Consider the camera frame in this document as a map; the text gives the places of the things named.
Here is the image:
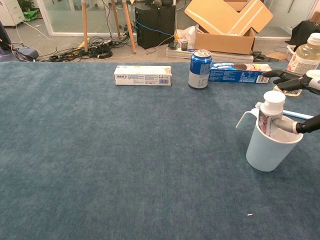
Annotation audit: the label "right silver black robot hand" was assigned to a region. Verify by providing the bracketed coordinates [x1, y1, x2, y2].
[262, 69, 320, 135]

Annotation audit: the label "white toothpaste tube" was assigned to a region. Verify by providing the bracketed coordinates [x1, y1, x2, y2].
[257, 90, 287, 138]

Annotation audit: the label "light blue toothbrush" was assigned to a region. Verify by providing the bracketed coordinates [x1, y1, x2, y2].
[255, 101, 315, 120]

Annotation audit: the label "pale blue cup with handle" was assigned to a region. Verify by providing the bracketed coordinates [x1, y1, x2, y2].
[236, 107, 305, 172]

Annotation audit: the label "blue white soda can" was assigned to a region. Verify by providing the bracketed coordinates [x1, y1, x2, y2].
[187, 49, 213, 89]

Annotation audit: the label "white toothpaste carton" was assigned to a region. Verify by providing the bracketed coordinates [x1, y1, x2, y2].
[113, 65, 173, 87]

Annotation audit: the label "yellow tea bottle white cap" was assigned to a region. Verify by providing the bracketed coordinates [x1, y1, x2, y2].
[272, 32, 320, 97]

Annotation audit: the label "flat cardboard piece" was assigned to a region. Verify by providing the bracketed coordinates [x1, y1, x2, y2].
[264, 52, 287, 62]

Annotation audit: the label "black metal plate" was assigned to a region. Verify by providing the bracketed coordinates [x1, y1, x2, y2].
[252, 50, 272, 63]

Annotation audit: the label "blue cookie box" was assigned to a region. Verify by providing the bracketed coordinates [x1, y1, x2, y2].
[208, 62, 274, 85]

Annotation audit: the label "black cloth cover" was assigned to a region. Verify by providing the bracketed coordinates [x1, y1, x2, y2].
[291, 20, 320, 46]

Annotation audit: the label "open cardboard box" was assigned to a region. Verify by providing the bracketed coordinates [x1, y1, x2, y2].
[184, 0, 274, 56]

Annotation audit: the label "aluminium profile rails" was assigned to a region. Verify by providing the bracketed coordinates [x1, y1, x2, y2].
[166, 46, 255, 63]

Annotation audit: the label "white plastic bag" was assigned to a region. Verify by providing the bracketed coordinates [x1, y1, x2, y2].
[174, 24, 197, 50]

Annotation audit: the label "black computer tower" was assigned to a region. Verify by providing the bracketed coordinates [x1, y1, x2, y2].
[134, 4, 176, 50]

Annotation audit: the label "wooden stand leg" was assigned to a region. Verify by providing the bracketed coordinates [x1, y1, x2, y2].
[111, 0, 122, 38]
[121, 0, 137, 55]
[81, 0, 90, 53]

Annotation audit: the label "blue table mat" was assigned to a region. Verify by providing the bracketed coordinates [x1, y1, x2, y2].
[0, 61, 320, 240]

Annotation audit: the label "green bag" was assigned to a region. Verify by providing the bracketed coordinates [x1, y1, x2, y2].
[22, 8, 41, 22]

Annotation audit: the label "dark blue machine base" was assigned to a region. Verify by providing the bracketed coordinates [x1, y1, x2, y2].
[0, 21, 40, 62]

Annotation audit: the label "white cabinet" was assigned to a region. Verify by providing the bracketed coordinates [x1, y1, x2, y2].
[0, 0, 26, 27]

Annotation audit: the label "blue network cable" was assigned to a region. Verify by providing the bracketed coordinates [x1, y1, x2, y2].
[136, 19, 176, 38]

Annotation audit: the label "black cable tangle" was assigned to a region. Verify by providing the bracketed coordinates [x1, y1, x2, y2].
[9, 34, 137, 63]

